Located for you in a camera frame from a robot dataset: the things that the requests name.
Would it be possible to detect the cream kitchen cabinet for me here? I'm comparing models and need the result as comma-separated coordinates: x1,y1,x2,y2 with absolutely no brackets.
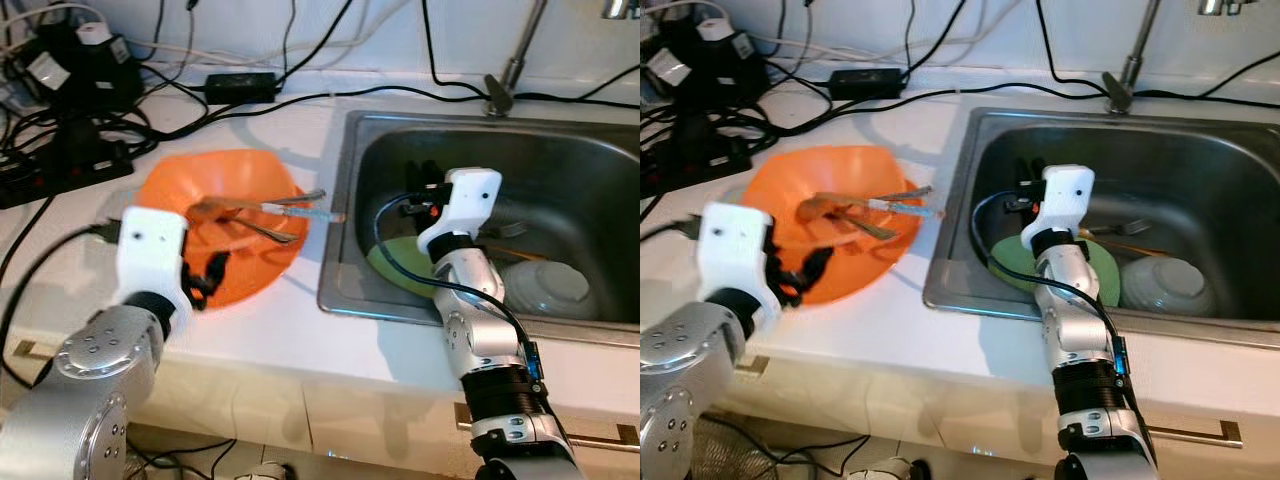
720,340,1280,480
0,320,641,480

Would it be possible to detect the black power adapter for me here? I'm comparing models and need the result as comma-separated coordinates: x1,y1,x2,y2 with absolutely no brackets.
205,72,279,104
828,68,904,99

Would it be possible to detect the white ceramic bowl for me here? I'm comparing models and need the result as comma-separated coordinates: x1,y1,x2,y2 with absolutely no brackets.
500,258,601,321
1120,257,1218,318

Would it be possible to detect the stainless steel sink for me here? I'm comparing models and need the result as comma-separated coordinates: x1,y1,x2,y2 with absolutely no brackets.
318,108,641,349
922,105,1280,351

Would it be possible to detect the chrome faucet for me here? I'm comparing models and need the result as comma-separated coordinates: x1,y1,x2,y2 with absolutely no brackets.
484,0,641,118
1103,0,1259,114

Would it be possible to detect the long thin black cable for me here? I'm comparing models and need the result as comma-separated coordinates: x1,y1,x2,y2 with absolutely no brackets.
140,85,641,136
765,82,1280,131

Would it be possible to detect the black power strip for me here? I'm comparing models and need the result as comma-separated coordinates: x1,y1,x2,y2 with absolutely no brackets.
640,125,751,198
0,130,136,209

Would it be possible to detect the green plate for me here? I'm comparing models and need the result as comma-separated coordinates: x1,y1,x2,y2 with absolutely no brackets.
366,237,511,301
988,232,1123,309

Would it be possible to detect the wooden chopstick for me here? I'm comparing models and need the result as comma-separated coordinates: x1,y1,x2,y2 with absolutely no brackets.
1080,233,1171,258
480,243,546,263

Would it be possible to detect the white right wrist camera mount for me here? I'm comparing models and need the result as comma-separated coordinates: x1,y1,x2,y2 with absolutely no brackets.
1020,165,1097,251
415,168,502,257

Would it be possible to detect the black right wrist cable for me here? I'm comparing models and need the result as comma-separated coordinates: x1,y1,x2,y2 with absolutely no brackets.
970,192,1126,356
375,195,533,351

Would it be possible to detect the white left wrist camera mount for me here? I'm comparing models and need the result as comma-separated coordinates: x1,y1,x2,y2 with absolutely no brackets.
697,203,776,333
115,207,191,316

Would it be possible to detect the utensil with white patterned handle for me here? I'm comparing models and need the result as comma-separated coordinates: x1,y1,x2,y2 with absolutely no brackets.
240,200,347,223
865,198,944,220

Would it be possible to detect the black charger with white labels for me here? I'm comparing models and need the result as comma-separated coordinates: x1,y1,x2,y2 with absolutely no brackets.
20,25,144,111
645,18,766,101

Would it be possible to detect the grey wire floor fan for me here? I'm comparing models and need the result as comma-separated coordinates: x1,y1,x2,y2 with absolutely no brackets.
690,415,801,480

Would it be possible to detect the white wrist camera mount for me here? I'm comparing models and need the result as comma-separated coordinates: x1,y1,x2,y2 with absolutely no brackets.
415,168,502,257
115,207,191,316
697,203,776,333
1020,165,1097,251

